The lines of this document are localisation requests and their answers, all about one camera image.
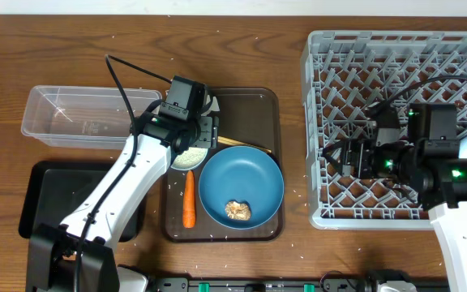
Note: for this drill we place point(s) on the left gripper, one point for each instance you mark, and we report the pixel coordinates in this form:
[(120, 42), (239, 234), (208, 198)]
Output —
[(212, 131)]

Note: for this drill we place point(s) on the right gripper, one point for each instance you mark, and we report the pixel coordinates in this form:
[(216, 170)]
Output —
[(361, 148)]

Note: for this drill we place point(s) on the white rice pile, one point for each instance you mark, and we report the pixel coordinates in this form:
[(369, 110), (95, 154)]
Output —
[(191, 157)]

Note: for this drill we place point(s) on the light blue bowl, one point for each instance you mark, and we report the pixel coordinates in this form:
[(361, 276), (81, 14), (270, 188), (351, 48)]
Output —
[(191, 159)]

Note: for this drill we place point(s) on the blue plate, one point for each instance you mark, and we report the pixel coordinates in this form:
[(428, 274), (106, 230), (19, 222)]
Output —
[(244, 175)]

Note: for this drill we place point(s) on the white tissue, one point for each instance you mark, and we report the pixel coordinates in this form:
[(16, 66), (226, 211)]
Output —
[(214, 106)]

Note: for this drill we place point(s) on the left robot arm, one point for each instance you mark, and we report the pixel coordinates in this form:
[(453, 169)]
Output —
[(78, 254)]

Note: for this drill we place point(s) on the grey dishwasher rack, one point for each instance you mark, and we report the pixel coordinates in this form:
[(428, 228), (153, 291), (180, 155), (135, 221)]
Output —
[(342, 73)]

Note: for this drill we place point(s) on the upper wooden chopstick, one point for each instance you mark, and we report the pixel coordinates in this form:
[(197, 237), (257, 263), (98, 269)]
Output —
[(231, 142)]

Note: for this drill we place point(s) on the orange carrot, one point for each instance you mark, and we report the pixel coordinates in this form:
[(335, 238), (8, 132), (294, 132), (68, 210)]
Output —
[(188, 206)]

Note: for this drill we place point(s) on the brown food scrap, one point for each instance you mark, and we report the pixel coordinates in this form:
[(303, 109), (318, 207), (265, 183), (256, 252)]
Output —
[(238, 211)]

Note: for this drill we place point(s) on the clear plastic bin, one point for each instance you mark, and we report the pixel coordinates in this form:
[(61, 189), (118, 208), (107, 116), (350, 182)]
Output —
[(76, 117)]

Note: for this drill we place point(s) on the black tray bin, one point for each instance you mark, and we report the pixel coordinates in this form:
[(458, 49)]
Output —
[(56, 189)]

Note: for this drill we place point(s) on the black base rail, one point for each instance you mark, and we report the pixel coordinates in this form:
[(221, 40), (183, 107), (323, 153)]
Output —
[(383, 280)]

